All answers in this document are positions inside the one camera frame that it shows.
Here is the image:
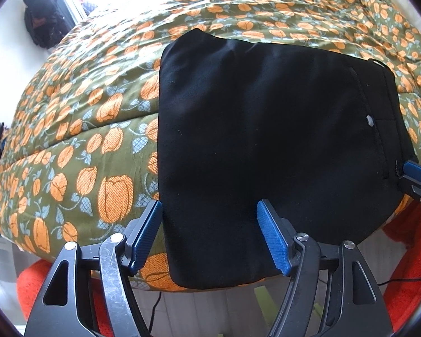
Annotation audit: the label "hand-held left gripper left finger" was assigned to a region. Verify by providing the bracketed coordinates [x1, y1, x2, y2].
[24, 199, 163, 337]

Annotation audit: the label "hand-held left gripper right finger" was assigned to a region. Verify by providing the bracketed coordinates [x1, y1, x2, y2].
[256, 199, 395, 337]

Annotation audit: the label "black pants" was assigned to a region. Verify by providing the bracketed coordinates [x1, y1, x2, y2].
[158, 31, 419, 290]

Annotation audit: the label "green striped item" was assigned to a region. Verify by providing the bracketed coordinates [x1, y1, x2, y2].
[253, 285, 324, 324]

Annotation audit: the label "floral orange tulip quilt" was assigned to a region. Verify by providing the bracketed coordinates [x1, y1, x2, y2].
[0, 0, 421, 293]

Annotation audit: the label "black bag by window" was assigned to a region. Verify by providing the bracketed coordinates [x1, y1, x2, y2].
[22, 0, 73, 49]

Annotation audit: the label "black cable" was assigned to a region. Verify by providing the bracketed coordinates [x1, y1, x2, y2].
[376, 276, 421, 287]
[148, 290, 164, 337]

